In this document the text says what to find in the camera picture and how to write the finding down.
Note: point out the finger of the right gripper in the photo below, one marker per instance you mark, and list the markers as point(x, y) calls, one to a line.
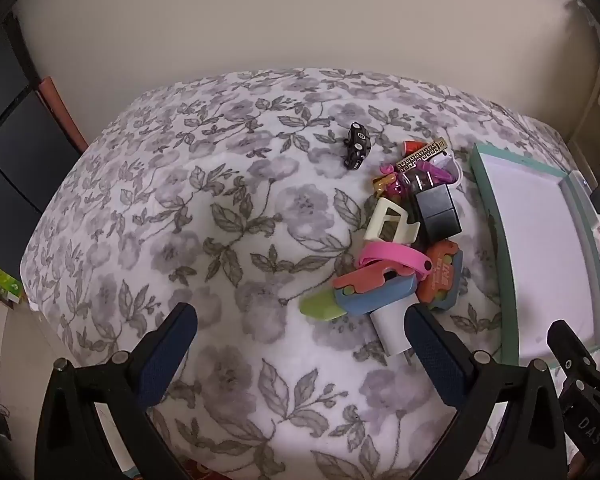
point(571, 354)

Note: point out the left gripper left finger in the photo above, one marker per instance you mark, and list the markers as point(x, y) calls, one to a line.
point(71, 443)

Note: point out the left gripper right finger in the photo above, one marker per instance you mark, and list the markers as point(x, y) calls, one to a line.
point(530, 442)

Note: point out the small orange blue toy knife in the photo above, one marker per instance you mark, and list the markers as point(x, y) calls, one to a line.
point(439, 289)

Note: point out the black wall charger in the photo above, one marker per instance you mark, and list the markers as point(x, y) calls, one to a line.
point(436, 212)

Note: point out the cream plastic clip stand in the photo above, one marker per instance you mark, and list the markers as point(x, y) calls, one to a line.
point(391, 223)

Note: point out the large coral blue toy knife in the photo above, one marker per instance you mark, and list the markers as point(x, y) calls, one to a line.
point(361, 291)

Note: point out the magenta lighter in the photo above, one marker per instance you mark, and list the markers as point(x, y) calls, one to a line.
point(425, 176)

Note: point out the pink watch band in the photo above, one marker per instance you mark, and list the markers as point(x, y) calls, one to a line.
point(398, 253)

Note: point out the white watch band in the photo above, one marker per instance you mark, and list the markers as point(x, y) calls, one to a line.
point(450, 167)

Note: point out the red glue bottle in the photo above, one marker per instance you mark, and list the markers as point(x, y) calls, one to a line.
point(410, 147)

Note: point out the black toy car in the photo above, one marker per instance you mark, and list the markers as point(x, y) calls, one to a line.
point(358, 146)

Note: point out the pink yellow small toy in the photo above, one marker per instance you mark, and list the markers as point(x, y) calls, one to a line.
point(390, 184)

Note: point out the teal rimmed white tray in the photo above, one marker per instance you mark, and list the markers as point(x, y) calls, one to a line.
point(544, 235)

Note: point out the gold patterned lighter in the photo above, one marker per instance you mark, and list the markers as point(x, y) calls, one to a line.
point(428, 151)

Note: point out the dark cabinet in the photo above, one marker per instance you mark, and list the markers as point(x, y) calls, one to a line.
point(36, 151)

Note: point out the floral grey white blanket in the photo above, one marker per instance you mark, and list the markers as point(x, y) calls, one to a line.
point(230, 193)

